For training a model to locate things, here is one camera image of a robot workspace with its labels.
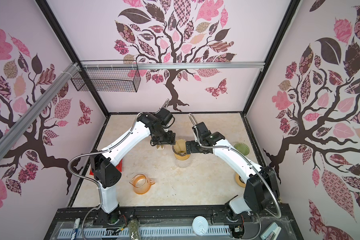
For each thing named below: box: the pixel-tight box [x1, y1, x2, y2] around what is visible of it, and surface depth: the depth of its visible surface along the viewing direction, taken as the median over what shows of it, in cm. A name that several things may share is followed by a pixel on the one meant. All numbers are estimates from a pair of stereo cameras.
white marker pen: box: [71, 217, 81, 240], surface depth 71 cm
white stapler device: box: [260, 222, 282, 240], surface depth 69 cm
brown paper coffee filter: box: [174, 139, 187, 153], surface depth 85 cm
